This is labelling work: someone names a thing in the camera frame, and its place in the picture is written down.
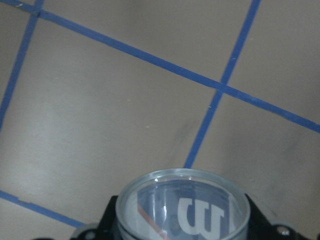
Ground clear plastic tennis ball can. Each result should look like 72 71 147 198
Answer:
115 168 251 240

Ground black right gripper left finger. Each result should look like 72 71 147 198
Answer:
32 194 123 240

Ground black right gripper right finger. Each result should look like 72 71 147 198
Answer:
244 193 310 240

